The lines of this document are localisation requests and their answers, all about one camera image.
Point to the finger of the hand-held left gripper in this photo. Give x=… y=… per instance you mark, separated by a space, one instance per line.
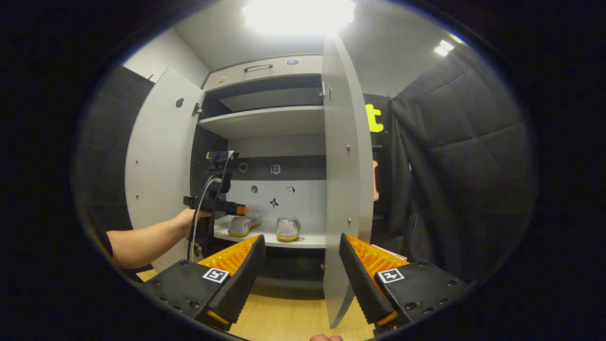
x=242 y=210

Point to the black quilted curtain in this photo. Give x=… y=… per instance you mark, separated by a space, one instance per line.
x=464 y=166

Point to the large ceiling light panel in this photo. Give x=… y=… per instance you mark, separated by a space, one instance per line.
x=298 y=16

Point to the small ceiling light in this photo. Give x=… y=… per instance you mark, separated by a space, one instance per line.
x=444 y=48

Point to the white canvas shoe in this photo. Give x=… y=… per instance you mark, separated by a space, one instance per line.
x=244 y=226
x=288 y=228

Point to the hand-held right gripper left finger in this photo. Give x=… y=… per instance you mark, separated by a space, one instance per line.
x=246 y=274

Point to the stack of books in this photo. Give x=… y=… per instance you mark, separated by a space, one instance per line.
x=390 y=252

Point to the black backdrop cloth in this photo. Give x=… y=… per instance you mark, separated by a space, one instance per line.
x=381 y=166

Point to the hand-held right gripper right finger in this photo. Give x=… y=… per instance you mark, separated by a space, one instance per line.
x=360 y=279

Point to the grey cabinet door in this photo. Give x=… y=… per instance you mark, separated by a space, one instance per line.
x=348 y=142
x=156 y=166

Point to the grey shoe cabinet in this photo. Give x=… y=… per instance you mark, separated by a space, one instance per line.
x=270 y=121

